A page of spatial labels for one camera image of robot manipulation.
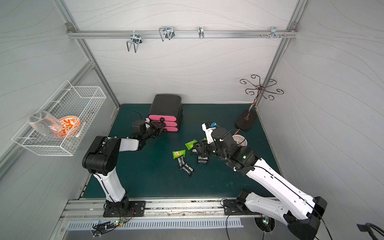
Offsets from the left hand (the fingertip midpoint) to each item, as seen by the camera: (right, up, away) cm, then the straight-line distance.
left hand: (166, 124), depth 96 cm
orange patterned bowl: (-38, +1, -29) cm, 48 cm away
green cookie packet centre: (+16, -13, 0) cm, 20 cm away
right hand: (+20, -8, -28) cm, 35 cm away
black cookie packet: (+18, -17, -3) cm, 25 cm away
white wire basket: (-42, +13, -16) cm, 47 cm away
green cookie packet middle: (+26, -10, +3) cm, 28 cm away
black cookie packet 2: (+24, -22, -5) cm, 33 cm away
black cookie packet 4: (+14, -24, -12) cm, 30 cm away
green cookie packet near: (+8, -18, -3) cm, 20 cm away
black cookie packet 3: (+11, -22, -10) cm, 26 cm away
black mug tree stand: (+58, +4, +13) cm, 60 cm away
